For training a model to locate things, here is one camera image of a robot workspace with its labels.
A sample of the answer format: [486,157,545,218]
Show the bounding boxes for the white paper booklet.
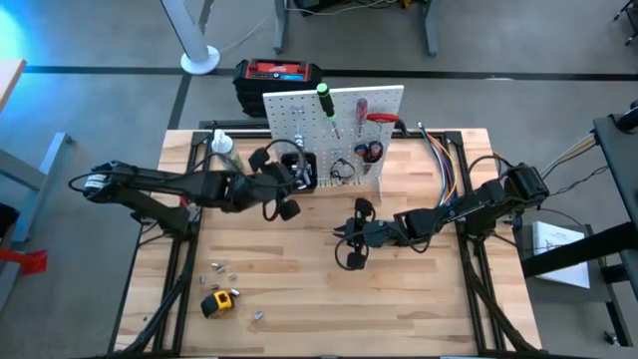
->
[530,219,592,290]

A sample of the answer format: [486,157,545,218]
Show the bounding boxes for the yellow black tape measure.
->
[200,290,235,319]

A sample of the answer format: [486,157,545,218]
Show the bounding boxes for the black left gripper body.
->
[243,168,289,206]

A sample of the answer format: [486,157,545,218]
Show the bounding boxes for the neighbouring wooden table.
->
[0,58,28,115]

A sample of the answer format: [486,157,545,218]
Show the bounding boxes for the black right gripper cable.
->
[333,229,371,272]

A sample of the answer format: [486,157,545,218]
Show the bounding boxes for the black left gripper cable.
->
[261,138,309,222]

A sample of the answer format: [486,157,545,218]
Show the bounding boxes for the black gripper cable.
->
[261,138,309,222]
[333,229,371,272]

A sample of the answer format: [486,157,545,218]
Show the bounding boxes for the red black tool case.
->
[232,58,324,119]

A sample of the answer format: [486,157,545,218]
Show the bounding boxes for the grey side table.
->
[512,223,637,350]

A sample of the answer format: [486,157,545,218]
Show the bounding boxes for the white metal peg board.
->
[262,84,405,203]

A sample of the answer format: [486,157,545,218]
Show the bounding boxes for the black chair base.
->
[611,0,638,47]

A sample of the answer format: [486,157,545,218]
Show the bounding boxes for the red clear handled screwdriver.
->
[355,98,369,136]

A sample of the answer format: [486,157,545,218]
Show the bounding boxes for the black plastic peg board bin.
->
[280,152,319,194]

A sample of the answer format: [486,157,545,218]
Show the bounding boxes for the grey desk leg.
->
[272,0,291,55]
[423,0,441,57]

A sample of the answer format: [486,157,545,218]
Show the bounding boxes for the multicoloured wire bundle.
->
[417,121,460,205]

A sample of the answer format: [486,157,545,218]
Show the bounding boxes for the black aluminium table frame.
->
[107,119,549,359]

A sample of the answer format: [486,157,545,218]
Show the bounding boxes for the black metal stand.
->
[520,99,638,280]

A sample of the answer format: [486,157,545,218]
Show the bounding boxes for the green black handled screwdriver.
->
[316,83,343,140]

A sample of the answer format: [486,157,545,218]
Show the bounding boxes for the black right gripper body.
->
[361,218,396,249]

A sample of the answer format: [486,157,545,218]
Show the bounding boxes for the grey metal bench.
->
[0,132,74,245]

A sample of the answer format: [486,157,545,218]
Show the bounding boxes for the black framed eyeglasses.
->
[328,157,356,183]

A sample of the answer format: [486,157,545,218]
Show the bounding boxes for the red plastic piece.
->
[0,247,50,277]

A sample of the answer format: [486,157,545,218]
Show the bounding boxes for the green white spray can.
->
[210,129,246,174]

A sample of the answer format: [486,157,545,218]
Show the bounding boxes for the red black handled scissors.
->
[353,140,385,176]

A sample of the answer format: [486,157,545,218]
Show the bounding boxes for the white floor cable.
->
[218,14,270,56]

